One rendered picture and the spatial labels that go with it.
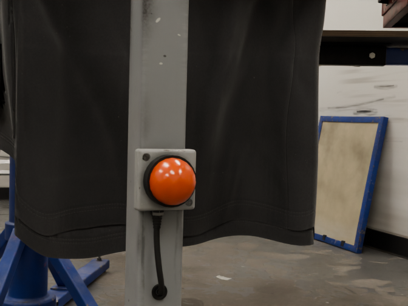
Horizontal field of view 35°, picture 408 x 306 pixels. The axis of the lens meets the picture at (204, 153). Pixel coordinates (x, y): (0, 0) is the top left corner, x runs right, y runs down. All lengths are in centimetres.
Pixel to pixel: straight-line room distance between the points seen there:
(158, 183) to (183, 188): 2
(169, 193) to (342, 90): 357
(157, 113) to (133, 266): 13
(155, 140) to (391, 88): 318
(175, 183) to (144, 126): 6
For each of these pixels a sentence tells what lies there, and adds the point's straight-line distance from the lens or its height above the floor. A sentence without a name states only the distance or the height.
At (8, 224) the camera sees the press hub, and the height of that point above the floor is 35.
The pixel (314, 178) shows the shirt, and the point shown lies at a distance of 94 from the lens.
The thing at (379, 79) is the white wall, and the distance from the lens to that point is 377.
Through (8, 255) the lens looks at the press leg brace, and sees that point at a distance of 207.
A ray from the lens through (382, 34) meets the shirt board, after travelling 184.
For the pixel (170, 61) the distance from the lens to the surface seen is 54.
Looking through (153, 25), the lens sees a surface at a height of 78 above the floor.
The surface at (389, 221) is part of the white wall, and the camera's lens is 369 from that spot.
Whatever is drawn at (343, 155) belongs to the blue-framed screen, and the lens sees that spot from 387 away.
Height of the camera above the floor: 70
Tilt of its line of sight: 3 degrees down
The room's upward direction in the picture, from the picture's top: 2 degrees clockwise
